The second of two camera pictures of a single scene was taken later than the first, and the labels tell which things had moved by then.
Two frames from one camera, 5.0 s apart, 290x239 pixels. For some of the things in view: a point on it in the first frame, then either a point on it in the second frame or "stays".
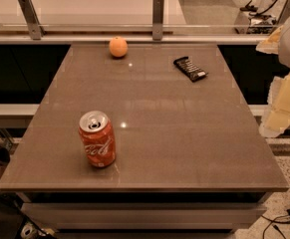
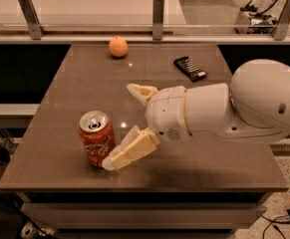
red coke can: x=99 y=134 stays
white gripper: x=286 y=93 -> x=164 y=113
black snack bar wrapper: x=191 y=71 stays
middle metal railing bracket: x=157 y=17 stays
